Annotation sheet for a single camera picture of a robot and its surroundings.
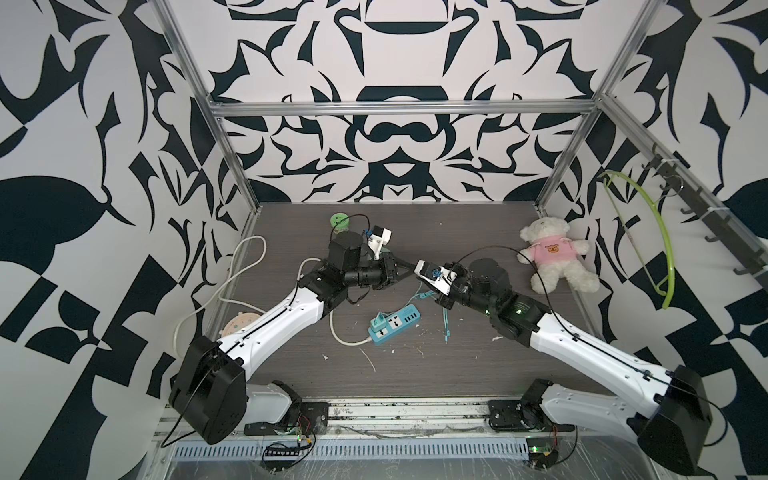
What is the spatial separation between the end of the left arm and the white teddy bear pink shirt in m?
0.52

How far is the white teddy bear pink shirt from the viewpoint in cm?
91

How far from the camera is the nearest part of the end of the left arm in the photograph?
60 cm
